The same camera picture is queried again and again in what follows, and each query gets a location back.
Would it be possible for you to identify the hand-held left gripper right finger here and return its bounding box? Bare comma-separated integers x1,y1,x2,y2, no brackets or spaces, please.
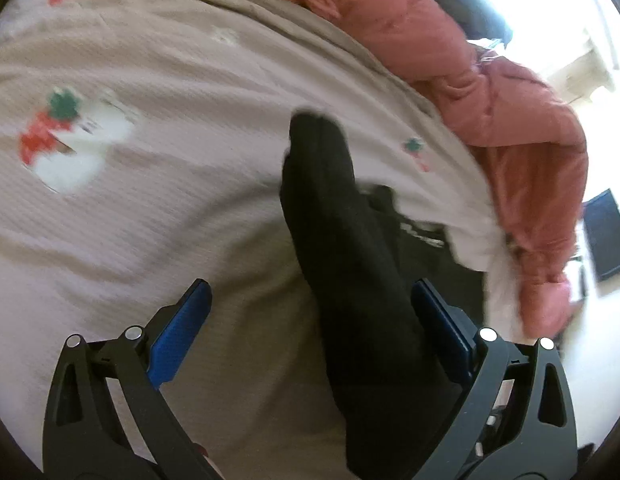
410,278,578,480

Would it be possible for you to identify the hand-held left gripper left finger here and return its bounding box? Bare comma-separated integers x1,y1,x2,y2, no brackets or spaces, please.
42,278,216,480

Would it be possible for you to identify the person's left hand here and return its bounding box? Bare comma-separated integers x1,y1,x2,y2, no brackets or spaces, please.
192,441,225,480

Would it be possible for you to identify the pink strawberry printed bed sheet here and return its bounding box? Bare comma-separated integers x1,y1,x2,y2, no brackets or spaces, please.
0,0,523,480

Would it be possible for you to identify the black flat screen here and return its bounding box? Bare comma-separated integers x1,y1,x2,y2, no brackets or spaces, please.
582,188,620,282

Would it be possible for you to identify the pink duvet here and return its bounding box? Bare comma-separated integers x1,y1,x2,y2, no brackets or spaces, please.
210,0,590,340

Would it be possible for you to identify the white furniture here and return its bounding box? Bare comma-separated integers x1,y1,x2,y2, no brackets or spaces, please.
562,30,620,103

